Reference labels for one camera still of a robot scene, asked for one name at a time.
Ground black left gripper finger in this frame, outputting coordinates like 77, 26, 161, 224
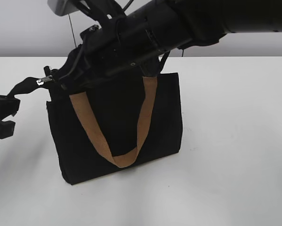
0, 121, 16, 139
0, 95, 20, 121

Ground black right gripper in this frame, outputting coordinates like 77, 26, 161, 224
53, 24, 164, 92

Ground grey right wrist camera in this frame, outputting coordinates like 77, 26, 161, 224
47, 0, 78, 16

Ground silver zipper pull black strap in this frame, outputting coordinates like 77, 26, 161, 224
7, 75, 55, 97

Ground black tote bag tan handles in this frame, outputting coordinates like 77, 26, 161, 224
47, 67, 183, 185

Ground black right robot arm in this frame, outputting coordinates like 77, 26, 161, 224
48, 0, 282, 93

